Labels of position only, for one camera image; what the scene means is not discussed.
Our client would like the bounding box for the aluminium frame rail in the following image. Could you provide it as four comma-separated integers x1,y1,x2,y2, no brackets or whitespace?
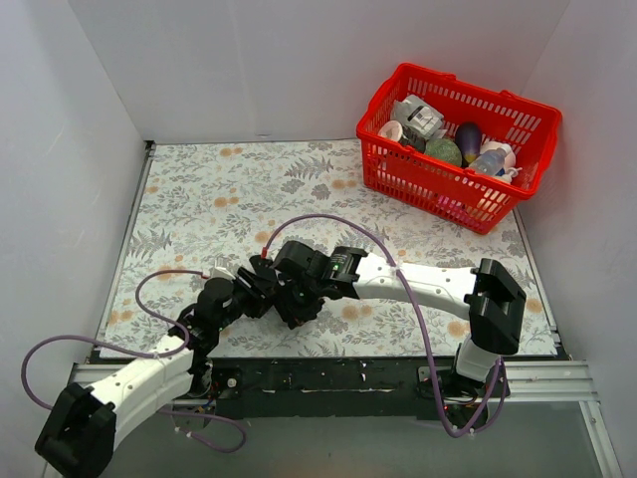
42,361,623,478

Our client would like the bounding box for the floral patterned table mat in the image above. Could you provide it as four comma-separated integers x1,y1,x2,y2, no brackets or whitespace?
102,139,557,359

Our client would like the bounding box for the black zippered tool case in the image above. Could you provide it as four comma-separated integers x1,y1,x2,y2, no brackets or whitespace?
246,255,324,330

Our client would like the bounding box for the white round toy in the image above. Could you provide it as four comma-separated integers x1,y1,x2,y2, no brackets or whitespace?
480,140,523,184

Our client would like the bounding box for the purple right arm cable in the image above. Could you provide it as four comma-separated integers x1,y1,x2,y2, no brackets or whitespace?
260,213,511,439

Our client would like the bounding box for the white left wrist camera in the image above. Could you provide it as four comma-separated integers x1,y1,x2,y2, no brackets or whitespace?
208,263,235,281

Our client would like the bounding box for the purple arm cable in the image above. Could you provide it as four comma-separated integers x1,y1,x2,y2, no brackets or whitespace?
20,268,248,454
260,213,511,439

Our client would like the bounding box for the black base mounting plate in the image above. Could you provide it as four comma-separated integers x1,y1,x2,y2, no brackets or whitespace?
188,357,510,427

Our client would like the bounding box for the red plastic shopping basket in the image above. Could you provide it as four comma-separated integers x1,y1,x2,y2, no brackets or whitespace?
356,63,562,234

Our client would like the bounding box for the green textured ball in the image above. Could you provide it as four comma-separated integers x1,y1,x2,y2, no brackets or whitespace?
425,138,463,167

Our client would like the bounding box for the purple toy eggplant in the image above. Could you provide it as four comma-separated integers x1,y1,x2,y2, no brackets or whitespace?
454,121,483,166

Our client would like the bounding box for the clear plastic bottle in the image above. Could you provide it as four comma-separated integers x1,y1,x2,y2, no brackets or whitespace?
469,147,508,176

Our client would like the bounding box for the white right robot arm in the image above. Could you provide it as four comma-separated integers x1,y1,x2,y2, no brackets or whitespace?
270,241,527,396

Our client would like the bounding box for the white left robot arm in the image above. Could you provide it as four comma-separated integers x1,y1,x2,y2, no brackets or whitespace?
35,269,277,477

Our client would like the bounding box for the white pink cup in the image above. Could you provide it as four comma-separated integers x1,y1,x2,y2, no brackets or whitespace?
377,119,405,143

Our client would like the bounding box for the grey foil snack pouch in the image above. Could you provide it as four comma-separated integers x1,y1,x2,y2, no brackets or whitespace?
391,95,444,140

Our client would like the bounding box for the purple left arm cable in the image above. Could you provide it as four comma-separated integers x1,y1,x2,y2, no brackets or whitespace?
20,268,248,454

